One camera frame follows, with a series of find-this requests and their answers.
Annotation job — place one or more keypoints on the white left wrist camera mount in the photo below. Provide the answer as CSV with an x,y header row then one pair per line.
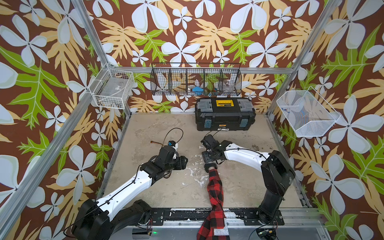
x,y
173,144

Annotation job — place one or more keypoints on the white wire basket right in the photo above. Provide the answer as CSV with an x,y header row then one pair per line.
x,y
308,112

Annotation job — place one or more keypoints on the black digital wrist watch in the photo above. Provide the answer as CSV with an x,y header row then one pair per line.
x,y
210,166

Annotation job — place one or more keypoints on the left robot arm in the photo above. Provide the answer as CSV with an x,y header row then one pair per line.
x,y
100,219

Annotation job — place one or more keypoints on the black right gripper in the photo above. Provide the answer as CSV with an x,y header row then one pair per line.
x,y
204,156

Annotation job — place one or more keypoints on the black wire basket rear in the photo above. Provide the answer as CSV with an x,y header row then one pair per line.
x,y
196,79

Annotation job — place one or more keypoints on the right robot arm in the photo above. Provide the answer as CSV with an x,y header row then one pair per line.
x,y
278,174

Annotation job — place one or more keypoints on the black deli toolbox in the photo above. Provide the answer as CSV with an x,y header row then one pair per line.
x,y
224,114

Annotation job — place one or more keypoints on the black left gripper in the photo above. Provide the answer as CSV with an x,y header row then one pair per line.
x,y
181,162

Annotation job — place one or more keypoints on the pale mannequin hand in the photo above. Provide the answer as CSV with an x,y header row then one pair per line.
x,y
210,165

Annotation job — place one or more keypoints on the red plaid sleeve forearm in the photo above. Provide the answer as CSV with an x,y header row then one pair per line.
x,y
216,218

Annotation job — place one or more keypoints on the white wire basket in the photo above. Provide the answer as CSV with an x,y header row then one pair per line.
x,y
308,112
111,88

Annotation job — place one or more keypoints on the white wire basket left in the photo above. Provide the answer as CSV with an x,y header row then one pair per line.
x,y
111,88

